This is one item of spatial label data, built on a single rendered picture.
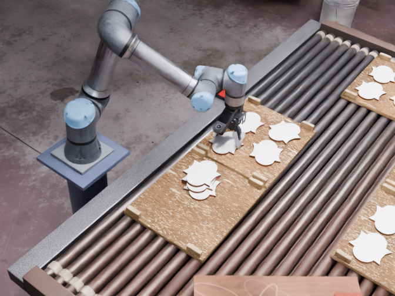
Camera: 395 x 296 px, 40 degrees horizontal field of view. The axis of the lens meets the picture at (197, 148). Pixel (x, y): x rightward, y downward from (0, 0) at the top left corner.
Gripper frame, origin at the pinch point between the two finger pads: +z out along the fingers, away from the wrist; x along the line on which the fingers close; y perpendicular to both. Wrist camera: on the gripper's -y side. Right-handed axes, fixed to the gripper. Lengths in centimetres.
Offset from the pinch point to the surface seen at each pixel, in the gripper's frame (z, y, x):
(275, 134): -0.9, 16.4, -13.5
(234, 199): 1.2, -23.0, -19.1
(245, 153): 0.7, 0.3, -9.1
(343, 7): 57, 250, 48
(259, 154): -0.6, 2.4, -14.3
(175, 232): 1.9, -48.0, -11.0
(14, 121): 94, 19, 174
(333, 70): 0, 78, -11
